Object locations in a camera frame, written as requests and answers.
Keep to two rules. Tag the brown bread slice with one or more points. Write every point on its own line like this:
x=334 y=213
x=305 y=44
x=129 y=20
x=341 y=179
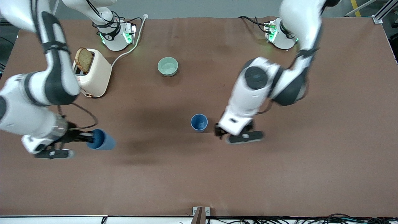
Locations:
x=84 y=59

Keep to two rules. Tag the blue plastic cup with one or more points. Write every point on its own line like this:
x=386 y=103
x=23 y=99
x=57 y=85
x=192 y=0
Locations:
x=199 y=122
x=104 y=141

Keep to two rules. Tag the grey metal table bracket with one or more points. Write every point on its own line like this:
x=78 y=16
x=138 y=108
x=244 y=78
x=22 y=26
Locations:
x=201 y=212

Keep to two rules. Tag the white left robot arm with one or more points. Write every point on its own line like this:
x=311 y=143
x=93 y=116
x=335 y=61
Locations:
x=253 y=93

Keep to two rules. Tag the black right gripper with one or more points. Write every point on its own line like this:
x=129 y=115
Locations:
x=72 y=136

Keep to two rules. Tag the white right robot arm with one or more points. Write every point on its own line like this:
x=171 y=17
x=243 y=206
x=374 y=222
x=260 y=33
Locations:
x=57 y=79

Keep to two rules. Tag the green bowl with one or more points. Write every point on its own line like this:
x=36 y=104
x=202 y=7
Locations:
x=168 y=66

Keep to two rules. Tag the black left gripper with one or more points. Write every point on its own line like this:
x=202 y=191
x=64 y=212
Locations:
x=218 y=131

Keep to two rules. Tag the aluminium frame profile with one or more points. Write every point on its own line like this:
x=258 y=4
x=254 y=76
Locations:
x=384 y=12

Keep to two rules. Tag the cream white toaster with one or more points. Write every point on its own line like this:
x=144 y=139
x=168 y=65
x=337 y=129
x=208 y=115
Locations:
x=98 y=74

